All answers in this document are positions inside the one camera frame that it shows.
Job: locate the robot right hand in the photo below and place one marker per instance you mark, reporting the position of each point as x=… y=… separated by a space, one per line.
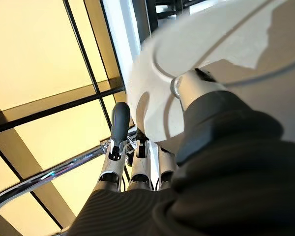
x=223 y=184

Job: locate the beige round ceramic plate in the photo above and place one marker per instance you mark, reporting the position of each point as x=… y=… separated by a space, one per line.
x=211 y=37

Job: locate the chrome gooseneck kitchen faucet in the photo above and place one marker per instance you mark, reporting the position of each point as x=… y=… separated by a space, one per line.
x=51 y=173

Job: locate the dark window frame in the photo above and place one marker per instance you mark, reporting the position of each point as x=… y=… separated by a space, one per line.
x=51 y=110

